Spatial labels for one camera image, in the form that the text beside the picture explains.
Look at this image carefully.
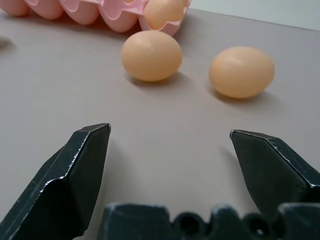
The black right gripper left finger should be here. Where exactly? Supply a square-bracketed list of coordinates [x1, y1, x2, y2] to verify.
[0, 122, 112, 240]

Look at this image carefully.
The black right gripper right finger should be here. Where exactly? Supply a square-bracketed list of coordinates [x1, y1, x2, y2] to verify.
[229, 129, 320, 216]

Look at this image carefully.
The pink plastic egg tray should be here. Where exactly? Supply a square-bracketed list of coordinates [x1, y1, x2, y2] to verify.
[0, 0, 190, 34]

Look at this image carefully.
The beige egg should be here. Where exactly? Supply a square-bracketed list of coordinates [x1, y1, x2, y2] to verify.
[144, 0, 185, 32]
[208, 46, 276, 99]
[120, 30, 183, 83]

